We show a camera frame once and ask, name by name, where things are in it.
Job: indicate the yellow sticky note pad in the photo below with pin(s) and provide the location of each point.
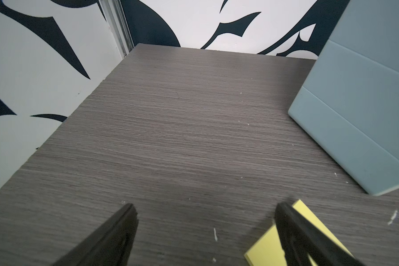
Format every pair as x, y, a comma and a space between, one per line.
267, 251

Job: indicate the pale blue drawer box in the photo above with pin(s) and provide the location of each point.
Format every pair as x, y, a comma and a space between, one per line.
349, 102

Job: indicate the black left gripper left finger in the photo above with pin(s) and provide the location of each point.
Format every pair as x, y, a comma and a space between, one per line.
109, 245

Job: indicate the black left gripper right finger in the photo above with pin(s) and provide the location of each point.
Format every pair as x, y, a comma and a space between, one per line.
303, 242

